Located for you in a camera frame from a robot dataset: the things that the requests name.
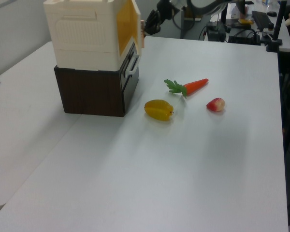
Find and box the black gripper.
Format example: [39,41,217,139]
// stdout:
[144,0,177,36]

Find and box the yellow toy starfruit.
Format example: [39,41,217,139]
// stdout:
[144,99,174,122]

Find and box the flat black electronics box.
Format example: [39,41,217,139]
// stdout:
[228,28,261,45]

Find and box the black cable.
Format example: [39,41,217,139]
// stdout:
[198,25,208,41]

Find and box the black control box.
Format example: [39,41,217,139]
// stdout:
[206,21,227,42]

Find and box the cream plastic cabinet body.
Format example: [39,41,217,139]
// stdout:
[43,0,137,72]

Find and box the black table clamp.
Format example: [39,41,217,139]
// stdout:
[265,38,284,53]

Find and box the black camera pole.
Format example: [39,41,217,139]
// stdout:
[272,0,288,42]

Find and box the black keyboard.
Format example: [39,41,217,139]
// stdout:
[251,10,274,31]

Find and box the white drawer handle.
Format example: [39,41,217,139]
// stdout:
[125,53,141,78]

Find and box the orange toy carrot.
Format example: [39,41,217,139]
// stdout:
[163,78,209,99]

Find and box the cream cabinet door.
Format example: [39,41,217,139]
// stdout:
[130,0,145,57]

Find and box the brown wooden background cabinet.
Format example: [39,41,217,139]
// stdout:
[183,9,204,22]

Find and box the red toy rose apple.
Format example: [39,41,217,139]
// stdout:
[206,97,226,113]

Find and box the dark brown wooden drawer box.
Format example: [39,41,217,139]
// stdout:
[54,41,140,118]

